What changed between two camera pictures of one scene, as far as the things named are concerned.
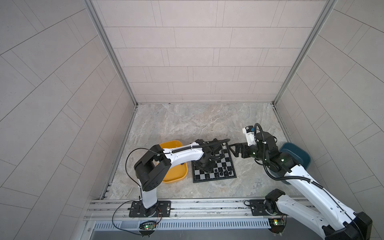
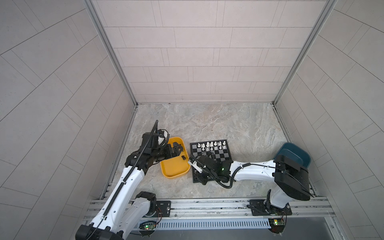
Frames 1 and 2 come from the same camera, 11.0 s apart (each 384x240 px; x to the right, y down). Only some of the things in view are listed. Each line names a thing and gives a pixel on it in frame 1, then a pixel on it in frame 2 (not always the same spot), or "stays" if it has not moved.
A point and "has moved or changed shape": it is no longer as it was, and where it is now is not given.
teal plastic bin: x=302 y=157 stays
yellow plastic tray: x=177 y=173 has moved or changed shape
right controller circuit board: x=277 y=225 stays
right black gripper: x=243 y=146 -> x=201 y=180
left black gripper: x=209 y=169 -> x=168 y=153
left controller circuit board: x=147 y=228 stays
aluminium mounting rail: x=212 y=210 stays
